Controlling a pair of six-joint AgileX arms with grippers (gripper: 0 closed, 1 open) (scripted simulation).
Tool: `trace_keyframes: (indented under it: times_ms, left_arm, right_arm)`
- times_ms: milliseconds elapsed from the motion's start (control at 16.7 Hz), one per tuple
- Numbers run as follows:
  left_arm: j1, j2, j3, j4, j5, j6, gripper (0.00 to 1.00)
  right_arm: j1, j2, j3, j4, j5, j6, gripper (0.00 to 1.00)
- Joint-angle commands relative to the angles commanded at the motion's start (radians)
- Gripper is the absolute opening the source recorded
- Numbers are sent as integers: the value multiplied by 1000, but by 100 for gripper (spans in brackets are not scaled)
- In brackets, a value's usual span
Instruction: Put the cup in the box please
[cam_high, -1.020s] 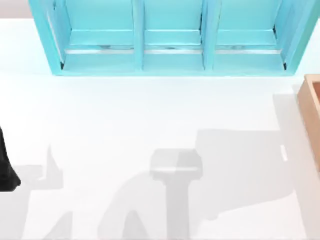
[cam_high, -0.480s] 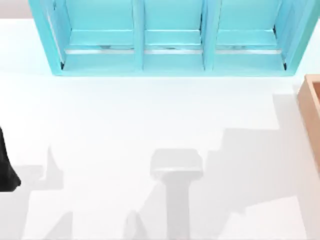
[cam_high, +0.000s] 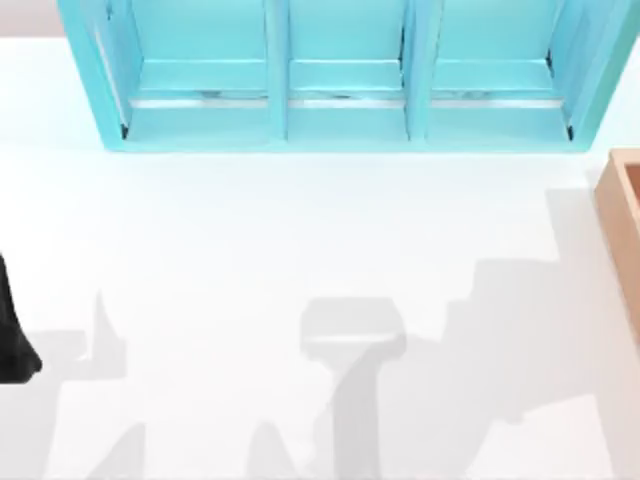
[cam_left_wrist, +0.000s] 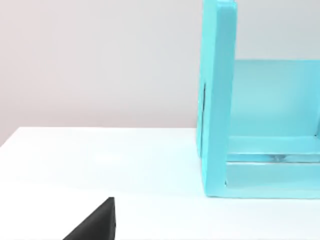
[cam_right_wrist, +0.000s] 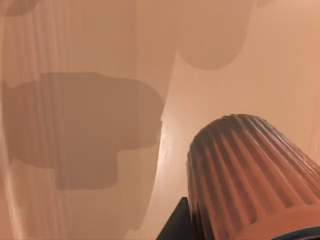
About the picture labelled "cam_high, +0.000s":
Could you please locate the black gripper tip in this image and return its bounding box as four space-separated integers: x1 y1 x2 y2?
0 254 43 387

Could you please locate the light blue rack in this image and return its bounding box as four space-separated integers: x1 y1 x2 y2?
55 0 640 154

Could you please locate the salmon-coloured box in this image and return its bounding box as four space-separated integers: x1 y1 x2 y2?
593 148 640 359

